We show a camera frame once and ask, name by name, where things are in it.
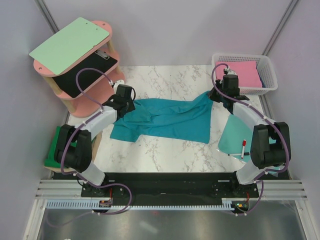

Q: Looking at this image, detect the red capped marker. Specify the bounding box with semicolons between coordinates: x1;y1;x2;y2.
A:
241;139;247;159

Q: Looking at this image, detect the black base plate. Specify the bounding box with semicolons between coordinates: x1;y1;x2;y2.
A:
80;172;259;205

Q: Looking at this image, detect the black capped marker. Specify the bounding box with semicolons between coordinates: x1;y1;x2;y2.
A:
227;152;250;156

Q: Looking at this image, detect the pink folded t shirt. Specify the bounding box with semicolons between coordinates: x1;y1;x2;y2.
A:
225;61;263;88

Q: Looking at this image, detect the aluminium rail frame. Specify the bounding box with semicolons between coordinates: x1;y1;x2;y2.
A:
23;177;83;238

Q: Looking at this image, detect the white plastic basket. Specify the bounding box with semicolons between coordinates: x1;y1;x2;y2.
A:
211;53;278;96

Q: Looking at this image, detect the teal t shirt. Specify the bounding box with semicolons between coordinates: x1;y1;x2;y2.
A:
110;91;213;144

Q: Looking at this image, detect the turquoise plastic board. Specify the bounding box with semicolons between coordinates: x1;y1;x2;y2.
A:
217;114;287;176

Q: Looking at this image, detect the green folded t shirt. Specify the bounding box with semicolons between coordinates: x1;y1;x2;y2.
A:
44;126;61;173

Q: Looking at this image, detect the black clipboard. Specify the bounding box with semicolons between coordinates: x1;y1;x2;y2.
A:
53;50;118;98

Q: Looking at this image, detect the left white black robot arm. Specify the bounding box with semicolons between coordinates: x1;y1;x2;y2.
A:
53;84;136;197

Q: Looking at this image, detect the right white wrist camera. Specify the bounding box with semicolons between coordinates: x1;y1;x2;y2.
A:
223;67;237;75

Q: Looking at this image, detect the white slotted cable duct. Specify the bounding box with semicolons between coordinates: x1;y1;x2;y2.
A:
46;199;250;211

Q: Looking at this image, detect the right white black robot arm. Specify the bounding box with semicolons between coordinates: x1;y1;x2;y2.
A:
208;74;291;197

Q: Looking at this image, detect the light green clipboard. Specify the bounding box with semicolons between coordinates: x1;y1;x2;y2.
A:
29;17;113;77

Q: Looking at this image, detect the blue folded cloth in basket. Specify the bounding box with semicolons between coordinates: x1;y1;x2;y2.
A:
257;71;266;88

